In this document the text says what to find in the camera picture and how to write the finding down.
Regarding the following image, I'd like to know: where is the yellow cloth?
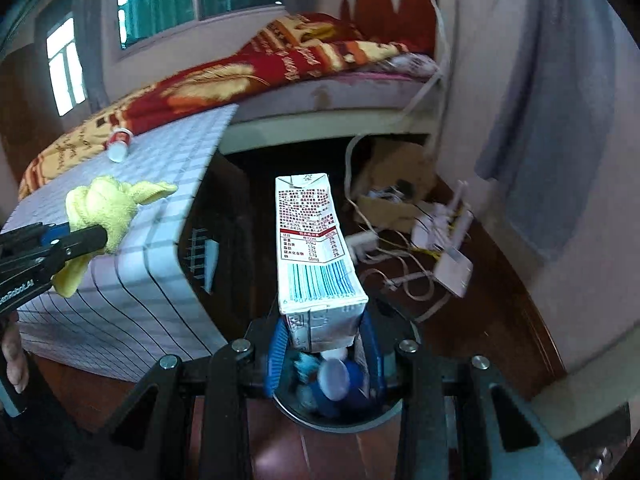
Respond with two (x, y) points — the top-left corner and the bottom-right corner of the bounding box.
(52, 175), (178, 298)

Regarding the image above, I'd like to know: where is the white milk carton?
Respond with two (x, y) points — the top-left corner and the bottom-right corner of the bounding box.
(275, 172), (369, 353)

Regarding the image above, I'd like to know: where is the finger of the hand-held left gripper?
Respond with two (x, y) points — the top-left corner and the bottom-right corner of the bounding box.
(0, 221), (71, 251)
(30, 224), (108, 286)

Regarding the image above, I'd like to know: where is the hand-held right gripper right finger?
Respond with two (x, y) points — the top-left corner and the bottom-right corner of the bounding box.
(361, 310), (583, 480)

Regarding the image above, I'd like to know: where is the blue and white paper cup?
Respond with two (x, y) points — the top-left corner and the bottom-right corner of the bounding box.
(319, 357), (351, 402)

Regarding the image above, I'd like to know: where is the floral pillow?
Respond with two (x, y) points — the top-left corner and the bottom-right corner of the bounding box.
(387, 52), (441, 78)

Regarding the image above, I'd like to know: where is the white flat device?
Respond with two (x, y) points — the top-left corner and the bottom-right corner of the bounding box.
(432, 247), (473, 298)

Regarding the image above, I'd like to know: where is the white router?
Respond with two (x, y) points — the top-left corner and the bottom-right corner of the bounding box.
(412, 180), (476, 251)

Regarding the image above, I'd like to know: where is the small window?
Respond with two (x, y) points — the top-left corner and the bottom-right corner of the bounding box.
(45, 15), (88, 118)

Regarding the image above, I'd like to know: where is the cardboard box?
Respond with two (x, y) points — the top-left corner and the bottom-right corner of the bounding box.
(355, 140), (438, 233)

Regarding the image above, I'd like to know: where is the grey hanging cloth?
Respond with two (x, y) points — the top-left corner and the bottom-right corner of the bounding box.
(475, 0), (636, 261)

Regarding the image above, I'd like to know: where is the black trash bin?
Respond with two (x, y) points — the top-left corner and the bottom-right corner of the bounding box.
(270, 295), (423, 433)

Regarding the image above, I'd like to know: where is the white floor cable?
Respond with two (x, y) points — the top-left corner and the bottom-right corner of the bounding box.
(360, 255), (453, 323)

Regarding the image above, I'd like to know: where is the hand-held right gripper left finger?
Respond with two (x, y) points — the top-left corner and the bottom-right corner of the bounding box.
(75, 319), (290, 480)

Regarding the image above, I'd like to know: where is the red and white headboard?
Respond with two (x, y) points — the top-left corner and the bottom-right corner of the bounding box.
(340, 0), (441, 56)

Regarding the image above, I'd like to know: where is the white power strip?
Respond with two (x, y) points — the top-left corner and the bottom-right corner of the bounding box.
(345, 230), (378, 263)

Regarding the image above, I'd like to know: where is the red and yellow printed blanket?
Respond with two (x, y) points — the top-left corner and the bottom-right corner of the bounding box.
(17, 12), (416, 201)

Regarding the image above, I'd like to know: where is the person's left hand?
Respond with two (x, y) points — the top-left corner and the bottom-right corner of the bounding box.
(0, 327), (30, 395)

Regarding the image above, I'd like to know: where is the white wall cable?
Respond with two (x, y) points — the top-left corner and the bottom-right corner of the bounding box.
(425, 0), (451, 151)

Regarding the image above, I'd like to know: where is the red paper cup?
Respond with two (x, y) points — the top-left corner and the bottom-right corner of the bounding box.
(106, 128), (133, 163)

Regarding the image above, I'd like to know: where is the grey mattress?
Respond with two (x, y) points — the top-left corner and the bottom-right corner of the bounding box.
(220, 72), (446, 156)

